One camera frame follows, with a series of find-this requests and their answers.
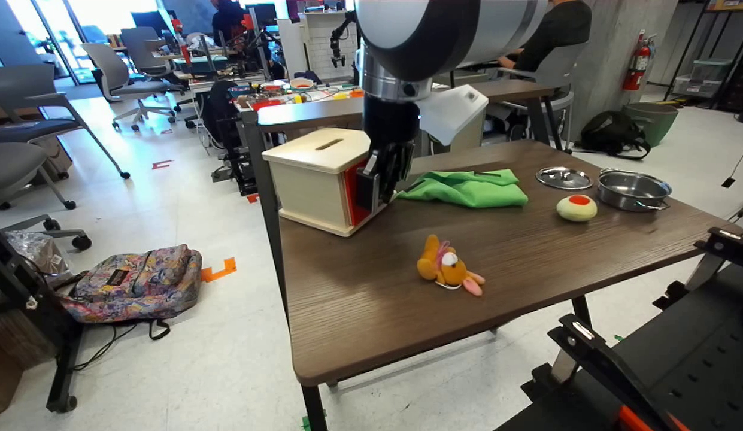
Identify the stack of clear storage bins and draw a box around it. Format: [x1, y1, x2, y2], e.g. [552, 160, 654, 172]
[673, 57, 733, 99]

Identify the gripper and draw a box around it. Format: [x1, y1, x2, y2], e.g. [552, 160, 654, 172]
[355, 95, 421, 211]

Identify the black clamp with orange handle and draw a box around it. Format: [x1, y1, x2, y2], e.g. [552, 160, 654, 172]
[547, 314, 690, 431]

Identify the wooden box with slot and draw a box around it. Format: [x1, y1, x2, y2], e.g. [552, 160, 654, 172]
[262, 127, 402, 238]

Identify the row of grey office chairs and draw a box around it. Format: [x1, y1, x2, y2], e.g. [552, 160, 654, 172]
[80, 26, 187, 133]
[0, 62, 132, 251]

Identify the person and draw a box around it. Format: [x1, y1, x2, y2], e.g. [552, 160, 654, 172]
[498, 0, 593, 73]
[210, 0, 247, 44]

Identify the orange tape piece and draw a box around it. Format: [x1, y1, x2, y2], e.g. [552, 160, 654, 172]
[201, 257, 238, 283]

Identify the orange plush toy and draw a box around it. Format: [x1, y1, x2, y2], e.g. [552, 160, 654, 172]
[417, 234, 486, 298]

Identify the black cable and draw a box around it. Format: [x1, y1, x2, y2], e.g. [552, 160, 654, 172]
[71, 322, 139, 372]

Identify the wooden desk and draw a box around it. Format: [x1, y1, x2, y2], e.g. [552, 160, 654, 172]
[242, 79, 567, 207]

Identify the black office chair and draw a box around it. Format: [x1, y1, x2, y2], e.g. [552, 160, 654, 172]
[201, 79, 259, 196]

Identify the black metal shelf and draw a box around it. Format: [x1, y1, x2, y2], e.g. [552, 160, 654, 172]
[664, 0, 743, 112]

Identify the black backpack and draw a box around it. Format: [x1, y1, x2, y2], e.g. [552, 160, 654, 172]
[579, 110, 652, 160]

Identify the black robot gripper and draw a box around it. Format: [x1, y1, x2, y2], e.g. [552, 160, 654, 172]
[329, 10, 359, 69]

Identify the black metal stand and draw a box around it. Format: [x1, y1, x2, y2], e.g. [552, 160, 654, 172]
[0, 218, 86, 414]

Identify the red fire extinguisher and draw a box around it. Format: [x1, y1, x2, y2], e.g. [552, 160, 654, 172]
[622, 30, 658, 92]

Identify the green cloth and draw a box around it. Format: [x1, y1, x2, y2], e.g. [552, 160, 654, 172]
[397, 169, 529, 210]

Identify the green bin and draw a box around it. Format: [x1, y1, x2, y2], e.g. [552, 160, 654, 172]
[622, 102, 680, 148]

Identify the steel pot lid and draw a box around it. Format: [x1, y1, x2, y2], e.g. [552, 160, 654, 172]
[536, 166, 594, 191]

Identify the steel pot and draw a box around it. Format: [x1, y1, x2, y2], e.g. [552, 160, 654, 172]
[597, 169, 673, 213]

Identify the yellow ball with red spot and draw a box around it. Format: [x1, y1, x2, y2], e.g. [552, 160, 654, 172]
[556, 195, 598, 223]

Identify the grey chair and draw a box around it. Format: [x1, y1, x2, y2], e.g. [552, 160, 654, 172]
[488, 42, 589, 151]

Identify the clear plastic bag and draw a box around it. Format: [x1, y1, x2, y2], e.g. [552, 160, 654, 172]
[5, 230, 71, 277]

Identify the colourful patterned backpack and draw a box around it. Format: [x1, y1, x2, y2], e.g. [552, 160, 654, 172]
[58, 244, 204, 341]

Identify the red drawer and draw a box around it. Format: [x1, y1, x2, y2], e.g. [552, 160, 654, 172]
[343, 157, 387, 229]

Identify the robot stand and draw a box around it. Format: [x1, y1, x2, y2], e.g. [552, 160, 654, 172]
[494, 226, 743, 431]

